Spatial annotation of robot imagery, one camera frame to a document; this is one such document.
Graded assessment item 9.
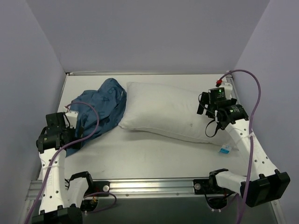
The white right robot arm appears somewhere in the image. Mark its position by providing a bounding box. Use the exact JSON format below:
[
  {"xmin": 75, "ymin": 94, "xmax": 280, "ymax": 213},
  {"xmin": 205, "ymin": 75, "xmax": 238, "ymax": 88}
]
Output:
[{"xmin": 197, "ymin": 87, "xmax": 290, "ymax": 207}]

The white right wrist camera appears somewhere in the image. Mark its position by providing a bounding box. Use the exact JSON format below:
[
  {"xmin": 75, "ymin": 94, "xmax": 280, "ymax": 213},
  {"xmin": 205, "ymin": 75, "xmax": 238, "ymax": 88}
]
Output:
[{"xmin": 216, "ymin": 80, "xmax": 233, "ymax": 99}]

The blue white pillow label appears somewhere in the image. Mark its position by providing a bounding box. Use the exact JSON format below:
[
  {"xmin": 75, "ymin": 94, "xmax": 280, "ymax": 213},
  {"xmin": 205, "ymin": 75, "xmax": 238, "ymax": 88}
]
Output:
[{"xmin": 219, "ymin": 144, "xmax": 232, "ymax": 154}]

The aluminium back rail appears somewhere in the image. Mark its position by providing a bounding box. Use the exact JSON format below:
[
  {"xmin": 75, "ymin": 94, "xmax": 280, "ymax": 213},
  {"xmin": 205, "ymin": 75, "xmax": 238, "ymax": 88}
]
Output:
[{"xmin": 66, "ymin": 71, "xmax": 223, "ymax": 76}]

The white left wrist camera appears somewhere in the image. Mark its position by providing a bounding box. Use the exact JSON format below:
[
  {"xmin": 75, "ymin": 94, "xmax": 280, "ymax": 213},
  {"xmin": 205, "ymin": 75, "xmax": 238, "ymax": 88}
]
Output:
[{"xmin": 64, "ymin": 111, "xmax": 78, "ymax": 128}]

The white pillow with print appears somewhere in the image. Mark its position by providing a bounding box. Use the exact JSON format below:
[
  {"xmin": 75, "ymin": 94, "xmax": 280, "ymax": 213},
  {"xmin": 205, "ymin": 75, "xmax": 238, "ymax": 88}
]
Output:
[{"xmin": 119, "ymin": 82, "xmax": 236, "ymax": 147}]

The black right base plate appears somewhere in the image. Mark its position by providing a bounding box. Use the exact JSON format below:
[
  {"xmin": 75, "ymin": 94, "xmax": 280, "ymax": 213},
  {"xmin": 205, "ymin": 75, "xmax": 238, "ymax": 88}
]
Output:
[{"xmin": 193, "ymin": 178, "xmax": 233, "ymax": 195}]

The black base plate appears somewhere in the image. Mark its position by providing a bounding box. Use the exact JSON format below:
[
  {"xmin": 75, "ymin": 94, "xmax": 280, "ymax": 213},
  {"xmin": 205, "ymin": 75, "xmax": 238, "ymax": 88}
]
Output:
[
  {"xmin": 193, "ymin": 178, "xmax": 233, "ymax": 195},
  {"xmin": 85, "ymin": 180, "xmax": 110, "ymax": 196}
]

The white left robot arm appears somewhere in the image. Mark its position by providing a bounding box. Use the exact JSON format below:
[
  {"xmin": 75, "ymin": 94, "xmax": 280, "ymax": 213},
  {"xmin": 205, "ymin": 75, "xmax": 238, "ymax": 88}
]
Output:
[{"xmin": 31, "ymin": 111, "xmax": 94, "ymax": 224}]

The aluminium front rail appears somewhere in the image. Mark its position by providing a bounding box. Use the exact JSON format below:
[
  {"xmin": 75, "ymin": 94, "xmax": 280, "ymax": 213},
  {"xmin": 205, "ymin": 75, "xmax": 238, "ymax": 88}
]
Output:
[{"xmin": 40, "ymin": 177, "xmax": 223, "ymax": 200}]

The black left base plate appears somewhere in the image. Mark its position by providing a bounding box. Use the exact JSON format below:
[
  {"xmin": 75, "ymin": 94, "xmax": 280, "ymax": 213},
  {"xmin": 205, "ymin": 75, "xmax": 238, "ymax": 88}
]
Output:
[{"xmin": 85, "ymin": 180, "xmax": 110, "ymax": 196}]

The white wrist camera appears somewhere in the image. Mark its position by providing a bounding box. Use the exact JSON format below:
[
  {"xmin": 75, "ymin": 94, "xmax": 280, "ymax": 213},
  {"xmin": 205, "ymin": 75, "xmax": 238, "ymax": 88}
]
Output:
[
  {"xmin": 64, "ymin": 111, "xmax": 78, "ymax": 128},
  {"xmin": 216, "ymin": 80, "xmax": 233, "ymax": 99}
]

